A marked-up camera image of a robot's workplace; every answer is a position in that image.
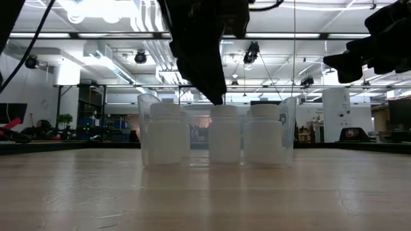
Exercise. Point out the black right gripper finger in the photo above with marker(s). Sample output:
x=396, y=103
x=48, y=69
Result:
x=345, y=65

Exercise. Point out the black aluminium table frame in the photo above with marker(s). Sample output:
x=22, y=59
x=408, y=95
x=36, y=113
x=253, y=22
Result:
x=64, y=147

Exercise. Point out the black ceiling spotlight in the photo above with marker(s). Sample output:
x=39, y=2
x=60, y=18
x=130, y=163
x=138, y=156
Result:
x=31, y=61
x=251, y=53
x=140, y=57

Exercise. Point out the white cabinet column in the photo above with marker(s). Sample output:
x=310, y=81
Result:
x=335, y=115

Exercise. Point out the white pill bottle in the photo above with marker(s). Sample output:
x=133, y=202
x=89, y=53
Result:
x=165, y=138
x=224, y=138
x=265, y=138

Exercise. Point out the clear plastic basket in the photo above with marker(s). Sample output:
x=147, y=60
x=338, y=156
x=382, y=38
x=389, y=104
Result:
x=143, y=134

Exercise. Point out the black bag with logo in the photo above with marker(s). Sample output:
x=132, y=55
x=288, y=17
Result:
x=353, y=134

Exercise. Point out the green potted background plant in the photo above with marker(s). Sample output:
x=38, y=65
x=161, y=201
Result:
x=65, y=119

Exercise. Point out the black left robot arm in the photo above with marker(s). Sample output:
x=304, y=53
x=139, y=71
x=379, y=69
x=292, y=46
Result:
x=8, y=16

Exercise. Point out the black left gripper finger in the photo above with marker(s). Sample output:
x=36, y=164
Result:
x=202, y=70

